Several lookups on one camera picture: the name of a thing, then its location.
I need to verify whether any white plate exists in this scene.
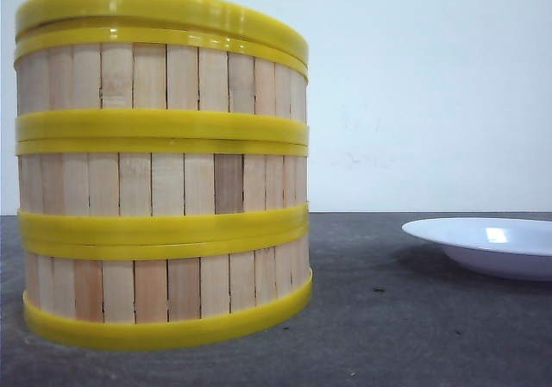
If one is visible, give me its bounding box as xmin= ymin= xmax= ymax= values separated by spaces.
xmin=402 ymin=217 xmax=551 ymax=281

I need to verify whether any bamboo steamer basket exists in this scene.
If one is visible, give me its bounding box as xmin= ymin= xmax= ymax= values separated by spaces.
xmin=14 ymin=20 xmax=309 ymax=156
xmin=19 ymin=153 xmax=308 ymax=247
xmin=19 ymin=205 xmax=312 ymax=351

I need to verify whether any woven bamboo steamer lid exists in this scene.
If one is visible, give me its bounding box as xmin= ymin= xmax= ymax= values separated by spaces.
xmin=16 ymin=0 xmax=309 ymax=74

